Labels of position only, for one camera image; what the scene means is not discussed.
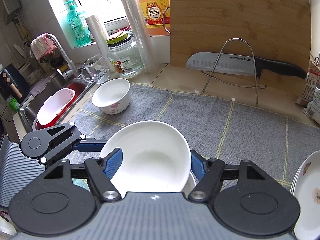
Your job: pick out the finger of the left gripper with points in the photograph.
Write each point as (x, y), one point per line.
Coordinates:
(89, 145)

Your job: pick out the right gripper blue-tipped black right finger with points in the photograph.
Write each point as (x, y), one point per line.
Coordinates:
(209, 173)

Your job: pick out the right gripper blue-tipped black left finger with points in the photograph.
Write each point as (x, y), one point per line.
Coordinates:
(100, 172)

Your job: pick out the white bowl pink flowers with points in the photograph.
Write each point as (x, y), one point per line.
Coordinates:
(113, 97)

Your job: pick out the oval white floral dish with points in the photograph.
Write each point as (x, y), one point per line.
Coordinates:
(294, 181)

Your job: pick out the white floral plate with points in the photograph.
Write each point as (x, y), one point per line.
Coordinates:
(306, 191)

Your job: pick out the plain white bowl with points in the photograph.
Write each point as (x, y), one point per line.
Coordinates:
(190, 184)

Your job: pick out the chrome kitchen faucet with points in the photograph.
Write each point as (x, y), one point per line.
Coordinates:
(72, 71)

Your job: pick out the blue grey checked towel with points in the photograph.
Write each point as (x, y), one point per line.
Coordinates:
(214, 127)

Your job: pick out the red and white sink basin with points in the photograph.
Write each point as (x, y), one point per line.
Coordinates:
(58, 104)

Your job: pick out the clear glass mug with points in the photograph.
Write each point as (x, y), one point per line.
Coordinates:
(95, 70)

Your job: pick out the glass jar green lid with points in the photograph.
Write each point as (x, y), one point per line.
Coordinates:
(124, 55)

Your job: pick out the green soap pump bottle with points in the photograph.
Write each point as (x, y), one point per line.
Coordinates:
(76, 18)

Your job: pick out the pink cloth on faucet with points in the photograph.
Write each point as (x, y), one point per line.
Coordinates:
(42, 46)

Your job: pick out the white plastic food bag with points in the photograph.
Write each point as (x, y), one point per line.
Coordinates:
(312, 110)

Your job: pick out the clear plastic wrap roll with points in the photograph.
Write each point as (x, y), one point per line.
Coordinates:
(100, 35)

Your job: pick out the tall plastic cup stack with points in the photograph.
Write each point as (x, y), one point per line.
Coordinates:
(136, 21)

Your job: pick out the orange cooking wine jug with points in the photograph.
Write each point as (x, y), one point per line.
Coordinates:
(153, 11)

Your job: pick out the bamboo cutting board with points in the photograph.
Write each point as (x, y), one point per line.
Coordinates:
(272, 29)

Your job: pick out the black handled kitchen knife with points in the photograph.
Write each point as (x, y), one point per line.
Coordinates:
(242, 65)

